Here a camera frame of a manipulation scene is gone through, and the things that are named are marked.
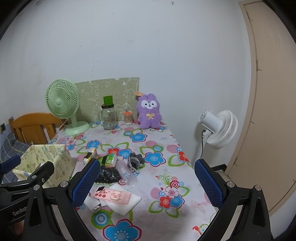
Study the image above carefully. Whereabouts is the glass mason jar mug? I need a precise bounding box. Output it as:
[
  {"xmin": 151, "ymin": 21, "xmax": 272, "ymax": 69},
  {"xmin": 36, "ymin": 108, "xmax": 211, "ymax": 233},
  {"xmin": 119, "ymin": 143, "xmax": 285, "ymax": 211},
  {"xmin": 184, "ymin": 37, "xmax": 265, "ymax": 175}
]
[{"xmin": 99, "ymin": 104, "xmax": 117, "ymax": 131}]

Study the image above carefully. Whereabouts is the green cup on jar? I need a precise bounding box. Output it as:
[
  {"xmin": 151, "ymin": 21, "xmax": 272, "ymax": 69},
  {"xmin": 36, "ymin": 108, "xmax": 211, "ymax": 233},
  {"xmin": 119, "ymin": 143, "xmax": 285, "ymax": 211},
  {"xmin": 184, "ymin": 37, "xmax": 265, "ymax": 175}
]
[{"xmin": 103, "ymin": 95, "xmax": 113, "ymax": 106}]

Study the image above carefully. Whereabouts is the white sponge pad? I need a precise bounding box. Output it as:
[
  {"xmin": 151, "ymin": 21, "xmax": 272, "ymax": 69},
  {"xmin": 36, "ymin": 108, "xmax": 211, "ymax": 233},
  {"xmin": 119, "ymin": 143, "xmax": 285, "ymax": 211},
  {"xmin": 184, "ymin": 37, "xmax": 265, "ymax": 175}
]
[{"xmin": 84, "ymin": 183, "xmax": 142, "ymax": 216}]

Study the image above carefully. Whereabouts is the yellow patterned fabric box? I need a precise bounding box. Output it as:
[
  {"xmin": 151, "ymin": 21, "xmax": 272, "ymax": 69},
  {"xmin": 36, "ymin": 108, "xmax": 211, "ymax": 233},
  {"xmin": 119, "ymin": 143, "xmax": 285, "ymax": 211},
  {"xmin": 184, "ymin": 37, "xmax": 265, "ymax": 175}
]
[{"xmin": 13, "ymin": 144, "xmax": 75, "ymax": 188}]

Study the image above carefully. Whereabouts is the black plastic bag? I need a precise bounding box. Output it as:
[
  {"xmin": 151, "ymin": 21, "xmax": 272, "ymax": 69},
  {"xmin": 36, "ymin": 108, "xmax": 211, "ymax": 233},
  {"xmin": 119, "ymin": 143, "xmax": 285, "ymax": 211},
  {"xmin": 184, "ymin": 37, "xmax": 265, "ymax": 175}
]
[{"xmin": 95, "ymin": 168, "xmax": 121, "ymax": 184}]

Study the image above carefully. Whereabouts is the sushi shaped toy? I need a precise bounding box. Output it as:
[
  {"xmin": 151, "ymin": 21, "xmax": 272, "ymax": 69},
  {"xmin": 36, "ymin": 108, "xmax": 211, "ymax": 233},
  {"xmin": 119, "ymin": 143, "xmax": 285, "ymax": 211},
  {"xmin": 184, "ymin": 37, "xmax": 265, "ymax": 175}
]
[{"xmin": 83, "ymin": 148, "xmax": 97, "ymax": 165}]

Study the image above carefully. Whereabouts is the wooden bed headboard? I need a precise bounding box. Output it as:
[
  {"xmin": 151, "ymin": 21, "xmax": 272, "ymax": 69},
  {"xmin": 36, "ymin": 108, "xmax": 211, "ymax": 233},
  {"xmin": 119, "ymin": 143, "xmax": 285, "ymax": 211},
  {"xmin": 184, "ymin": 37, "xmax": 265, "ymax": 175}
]
[{"xmin": 9, "ymin": 113, "xmax": 67, "ymax": 145}]

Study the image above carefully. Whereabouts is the green tissue pack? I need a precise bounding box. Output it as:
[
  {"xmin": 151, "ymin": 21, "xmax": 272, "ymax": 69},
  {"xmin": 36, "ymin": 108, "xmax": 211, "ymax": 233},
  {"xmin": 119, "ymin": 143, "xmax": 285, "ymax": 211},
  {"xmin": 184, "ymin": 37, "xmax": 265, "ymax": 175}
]
[{"xmin": 98, "ymin": 153, "xmax": 118, "ymax": 168}]

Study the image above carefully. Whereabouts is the purple plush bunny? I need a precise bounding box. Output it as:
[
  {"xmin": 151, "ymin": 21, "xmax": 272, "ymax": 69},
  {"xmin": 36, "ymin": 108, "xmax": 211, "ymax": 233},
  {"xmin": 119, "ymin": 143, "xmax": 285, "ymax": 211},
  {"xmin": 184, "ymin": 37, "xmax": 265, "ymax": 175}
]
[{"xmin": 136, "ymin": 93, "xmax": 162, "ymax": 129}]

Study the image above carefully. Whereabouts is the clear plastic bag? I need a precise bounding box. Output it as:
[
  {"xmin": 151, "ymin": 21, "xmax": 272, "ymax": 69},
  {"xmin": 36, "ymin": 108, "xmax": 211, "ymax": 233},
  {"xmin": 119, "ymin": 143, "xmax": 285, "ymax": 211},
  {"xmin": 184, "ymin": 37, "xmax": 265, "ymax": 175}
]
[{"xmin": 115, "ymin": 160, "xmax": 138, "ymax": 186}]

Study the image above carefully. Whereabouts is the pink pig tissue pack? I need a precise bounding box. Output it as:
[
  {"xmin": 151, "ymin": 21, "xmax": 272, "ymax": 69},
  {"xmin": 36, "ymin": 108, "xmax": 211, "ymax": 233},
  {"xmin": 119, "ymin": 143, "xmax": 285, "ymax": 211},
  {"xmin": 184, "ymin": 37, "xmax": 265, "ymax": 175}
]
[{"xmin": 90, "ymin": 187, "xmax": 132, "ymax": 204}]

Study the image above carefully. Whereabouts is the green patterned board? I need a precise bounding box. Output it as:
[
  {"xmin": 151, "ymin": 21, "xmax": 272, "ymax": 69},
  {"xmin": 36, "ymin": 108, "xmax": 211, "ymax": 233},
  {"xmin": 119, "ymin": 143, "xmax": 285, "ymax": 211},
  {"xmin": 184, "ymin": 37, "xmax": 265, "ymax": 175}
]
[{"xmin": 75, "ymin": 77, "xmax": 139, "ymax": 123}]

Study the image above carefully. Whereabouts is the green desk fan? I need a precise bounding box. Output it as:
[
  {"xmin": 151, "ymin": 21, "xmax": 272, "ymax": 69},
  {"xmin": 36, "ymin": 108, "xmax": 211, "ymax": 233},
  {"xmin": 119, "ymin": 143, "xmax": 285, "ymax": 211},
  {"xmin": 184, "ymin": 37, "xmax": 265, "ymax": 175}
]
[{"xmin": 45, "ymin": 79, "xmax": 90, "ymax": 136}]

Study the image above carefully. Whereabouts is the toothpick jar orange lid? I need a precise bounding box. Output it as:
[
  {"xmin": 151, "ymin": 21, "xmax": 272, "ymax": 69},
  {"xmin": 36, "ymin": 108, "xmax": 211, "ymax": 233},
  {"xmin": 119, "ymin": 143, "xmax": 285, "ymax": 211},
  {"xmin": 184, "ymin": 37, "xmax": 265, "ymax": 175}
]
[{"xmin": 123, "ymin": 110, "xmax": 133, "ymax": 125}]

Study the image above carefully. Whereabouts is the black fan power cable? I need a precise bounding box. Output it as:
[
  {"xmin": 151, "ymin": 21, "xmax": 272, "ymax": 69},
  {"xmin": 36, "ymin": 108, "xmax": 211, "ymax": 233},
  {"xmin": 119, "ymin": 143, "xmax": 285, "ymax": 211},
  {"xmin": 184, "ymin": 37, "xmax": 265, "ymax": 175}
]
[{"xmin": 199, "ymin": 129, "xmax": 208, "ymax": 160}]

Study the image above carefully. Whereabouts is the white standing fan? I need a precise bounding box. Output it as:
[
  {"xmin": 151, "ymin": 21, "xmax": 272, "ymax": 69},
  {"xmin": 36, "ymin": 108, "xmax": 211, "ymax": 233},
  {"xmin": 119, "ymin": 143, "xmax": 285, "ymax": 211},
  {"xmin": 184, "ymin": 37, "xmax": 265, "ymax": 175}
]
[{"xmin": 199, "ymin": 110, "xmax": 238, "ymax": 149}]

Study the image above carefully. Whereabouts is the beige door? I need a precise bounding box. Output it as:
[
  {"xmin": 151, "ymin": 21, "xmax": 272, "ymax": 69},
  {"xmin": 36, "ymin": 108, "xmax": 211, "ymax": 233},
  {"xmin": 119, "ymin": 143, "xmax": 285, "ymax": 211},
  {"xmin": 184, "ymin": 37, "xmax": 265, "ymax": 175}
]
[{"xmin": 226, "ymin": 1, "xmax": 295, "ymax": 214}]

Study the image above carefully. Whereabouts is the floral tablecloth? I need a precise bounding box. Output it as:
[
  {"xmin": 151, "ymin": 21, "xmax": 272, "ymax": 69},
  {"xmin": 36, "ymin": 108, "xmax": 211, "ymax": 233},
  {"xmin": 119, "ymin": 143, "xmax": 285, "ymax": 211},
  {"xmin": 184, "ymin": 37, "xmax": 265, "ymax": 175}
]
[{"xmin": 51, "ymin": 123, "xmax": 216, "ymax": 240}]

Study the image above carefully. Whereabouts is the blue plaid pillow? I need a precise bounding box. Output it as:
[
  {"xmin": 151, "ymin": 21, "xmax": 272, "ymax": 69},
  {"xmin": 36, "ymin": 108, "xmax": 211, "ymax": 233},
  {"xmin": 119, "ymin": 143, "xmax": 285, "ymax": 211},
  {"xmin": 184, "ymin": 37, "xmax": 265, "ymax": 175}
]
[{"xmin": 0, "ymin": 124, "xmax": 31, "ymax": 185}]

